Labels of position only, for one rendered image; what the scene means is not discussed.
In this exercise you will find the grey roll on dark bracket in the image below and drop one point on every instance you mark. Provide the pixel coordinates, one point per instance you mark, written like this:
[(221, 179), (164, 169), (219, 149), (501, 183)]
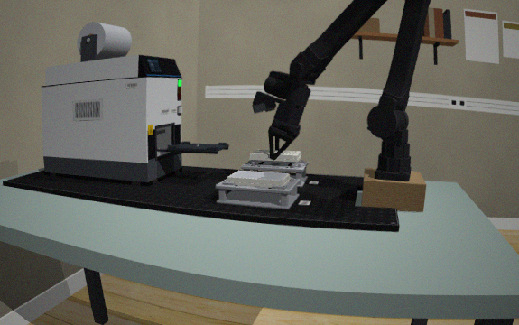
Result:
[(112, 41)]

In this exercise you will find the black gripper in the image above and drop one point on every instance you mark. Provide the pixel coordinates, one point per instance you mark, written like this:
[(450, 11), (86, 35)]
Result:
[(279, 129)]

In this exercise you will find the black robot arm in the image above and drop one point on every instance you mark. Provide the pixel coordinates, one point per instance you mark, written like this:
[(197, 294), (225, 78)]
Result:
[(387, 120)]

